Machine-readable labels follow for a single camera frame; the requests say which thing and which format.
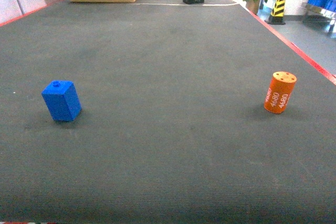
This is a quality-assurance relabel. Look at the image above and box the blue square plastic part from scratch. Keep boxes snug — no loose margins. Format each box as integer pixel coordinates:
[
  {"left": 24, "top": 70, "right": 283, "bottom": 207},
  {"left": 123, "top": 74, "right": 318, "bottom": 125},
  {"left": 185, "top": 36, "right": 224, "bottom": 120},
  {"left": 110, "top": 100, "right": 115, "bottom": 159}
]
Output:
[{"left": 41, "top": 80, "right": 81, "bottom": 122}]

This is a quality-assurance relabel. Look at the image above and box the orange cylinder cap 4680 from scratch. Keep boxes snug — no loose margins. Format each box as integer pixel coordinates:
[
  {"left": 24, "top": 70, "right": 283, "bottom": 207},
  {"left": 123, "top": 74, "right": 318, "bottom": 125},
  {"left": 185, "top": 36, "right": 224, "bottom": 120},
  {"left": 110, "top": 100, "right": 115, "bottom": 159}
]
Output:
[{"left": 264, "top": 71, "right": 297, "bottom": 114}]

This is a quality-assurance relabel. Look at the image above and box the yellow black striped cone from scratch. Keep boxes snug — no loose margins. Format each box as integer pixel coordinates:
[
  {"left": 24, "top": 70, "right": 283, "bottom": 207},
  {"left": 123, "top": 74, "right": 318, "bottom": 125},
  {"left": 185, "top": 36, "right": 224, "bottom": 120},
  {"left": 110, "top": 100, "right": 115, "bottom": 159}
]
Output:
[{"left": 265, "top": 0, "right": 286, "bottom": 25}]

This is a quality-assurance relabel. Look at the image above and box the stainless steel flow rack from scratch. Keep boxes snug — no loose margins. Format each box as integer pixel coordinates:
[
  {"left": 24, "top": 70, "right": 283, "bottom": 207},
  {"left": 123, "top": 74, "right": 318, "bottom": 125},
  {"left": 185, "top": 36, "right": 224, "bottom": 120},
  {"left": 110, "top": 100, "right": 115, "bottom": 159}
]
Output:
[{"left": 302, "top": 0, "right": 335, "bottom": 35}]

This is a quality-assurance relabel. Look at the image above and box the red conveyor table frame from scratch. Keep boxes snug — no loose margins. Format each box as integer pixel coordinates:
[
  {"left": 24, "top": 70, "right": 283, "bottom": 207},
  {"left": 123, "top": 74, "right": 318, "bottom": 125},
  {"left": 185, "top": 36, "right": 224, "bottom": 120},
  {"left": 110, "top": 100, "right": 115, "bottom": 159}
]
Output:
[{"left": 0, "top": 0, "right": 336, "bottom": 86}]

